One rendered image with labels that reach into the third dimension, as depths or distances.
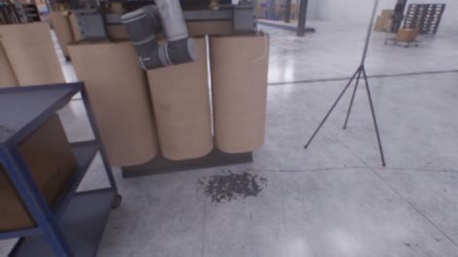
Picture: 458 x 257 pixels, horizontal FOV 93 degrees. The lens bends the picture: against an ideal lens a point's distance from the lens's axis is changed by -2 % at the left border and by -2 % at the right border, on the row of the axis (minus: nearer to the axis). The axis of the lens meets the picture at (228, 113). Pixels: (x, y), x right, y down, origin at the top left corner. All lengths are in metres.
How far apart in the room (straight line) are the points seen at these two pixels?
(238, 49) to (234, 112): 0.44
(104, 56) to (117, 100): 0.28
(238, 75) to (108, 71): 0.81
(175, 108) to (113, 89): 0.40
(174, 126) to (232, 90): 0.48
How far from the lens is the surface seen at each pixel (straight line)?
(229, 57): 1.48
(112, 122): 1.68
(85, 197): 1.84
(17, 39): 3.68
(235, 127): 1.66
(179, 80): 1.49
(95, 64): 1.56
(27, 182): 1.00
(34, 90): 1.56
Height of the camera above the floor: 1.25
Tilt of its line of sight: 26 degrees down
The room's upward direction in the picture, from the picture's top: 1 degrees counter-clockwise
